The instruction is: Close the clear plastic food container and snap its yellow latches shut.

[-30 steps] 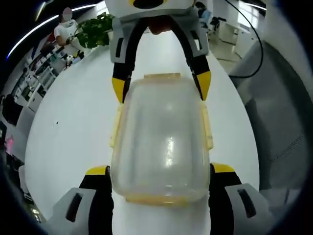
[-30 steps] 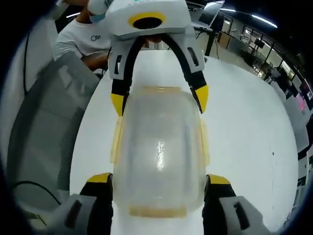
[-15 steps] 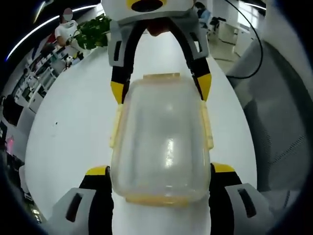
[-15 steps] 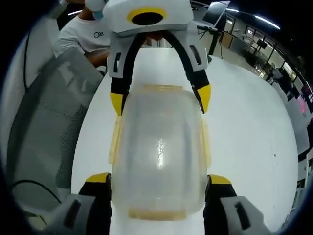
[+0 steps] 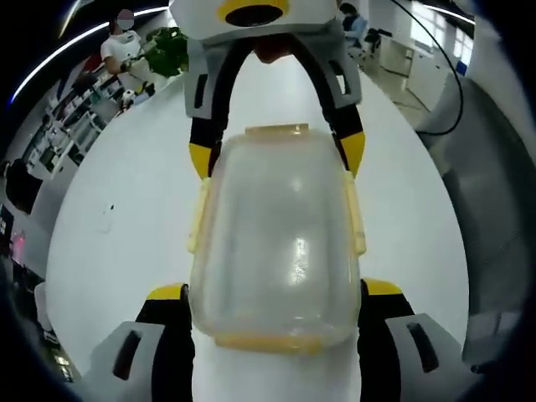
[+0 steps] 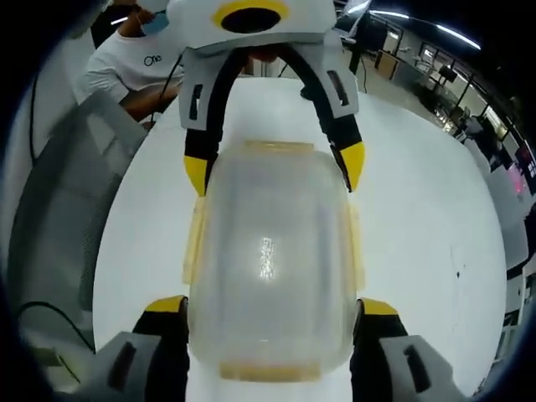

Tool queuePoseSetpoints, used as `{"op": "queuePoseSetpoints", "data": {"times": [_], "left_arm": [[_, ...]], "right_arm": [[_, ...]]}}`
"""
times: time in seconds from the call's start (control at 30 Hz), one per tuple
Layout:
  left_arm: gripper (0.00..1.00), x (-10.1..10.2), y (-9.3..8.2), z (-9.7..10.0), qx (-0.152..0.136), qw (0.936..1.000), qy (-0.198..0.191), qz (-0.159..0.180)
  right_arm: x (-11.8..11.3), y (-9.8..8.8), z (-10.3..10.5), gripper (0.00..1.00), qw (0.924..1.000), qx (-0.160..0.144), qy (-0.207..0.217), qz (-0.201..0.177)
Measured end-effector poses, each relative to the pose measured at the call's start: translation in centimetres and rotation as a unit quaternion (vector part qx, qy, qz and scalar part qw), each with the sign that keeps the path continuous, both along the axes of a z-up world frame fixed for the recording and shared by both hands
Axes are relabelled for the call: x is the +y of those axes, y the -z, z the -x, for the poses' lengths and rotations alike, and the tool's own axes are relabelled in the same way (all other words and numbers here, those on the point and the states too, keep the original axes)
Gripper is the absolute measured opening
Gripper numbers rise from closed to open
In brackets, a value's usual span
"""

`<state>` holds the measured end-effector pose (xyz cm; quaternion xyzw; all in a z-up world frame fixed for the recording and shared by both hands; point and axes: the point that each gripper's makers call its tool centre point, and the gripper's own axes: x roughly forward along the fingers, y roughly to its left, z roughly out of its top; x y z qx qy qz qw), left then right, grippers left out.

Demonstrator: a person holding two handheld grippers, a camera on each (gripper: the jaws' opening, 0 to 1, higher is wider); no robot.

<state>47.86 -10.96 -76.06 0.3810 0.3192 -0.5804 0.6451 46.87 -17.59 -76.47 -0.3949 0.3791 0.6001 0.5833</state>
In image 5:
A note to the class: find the white storage shelf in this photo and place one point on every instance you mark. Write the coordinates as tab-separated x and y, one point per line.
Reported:
71	125

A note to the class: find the black office chair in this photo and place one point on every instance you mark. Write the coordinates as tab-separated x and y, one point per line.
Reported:
23	186

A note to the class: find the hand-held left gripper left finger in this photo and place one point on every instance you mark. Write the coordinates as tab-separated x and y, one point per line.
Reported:
125	364

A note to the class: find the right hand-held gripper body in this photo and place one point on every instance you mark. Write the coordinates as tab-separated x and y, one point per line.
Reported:
293	12

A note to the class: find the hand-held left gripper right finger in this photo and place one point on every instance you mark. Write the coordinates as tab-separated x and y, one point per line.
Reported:
402	360

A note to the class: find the small white device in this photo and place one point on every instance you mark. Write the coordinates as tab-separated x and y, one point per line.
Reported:
129	98

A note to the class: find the clear plastic food container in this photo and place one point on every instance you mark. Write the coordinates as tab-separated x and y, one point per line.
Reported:
272	209

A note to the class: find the white cabinet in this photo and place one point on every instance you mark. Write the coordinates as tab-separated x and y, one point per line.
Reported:
398	56

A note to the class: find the person's right hand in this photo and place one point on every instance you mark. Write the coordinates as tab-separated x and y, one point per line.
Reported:
270	54

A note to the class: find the green potted plant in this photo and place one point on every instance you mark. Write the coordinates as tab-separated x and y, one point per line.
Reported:
167	52

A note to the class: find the ceiling light strip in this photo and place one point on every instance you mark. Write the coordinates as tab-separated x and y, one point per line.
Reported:
63	46

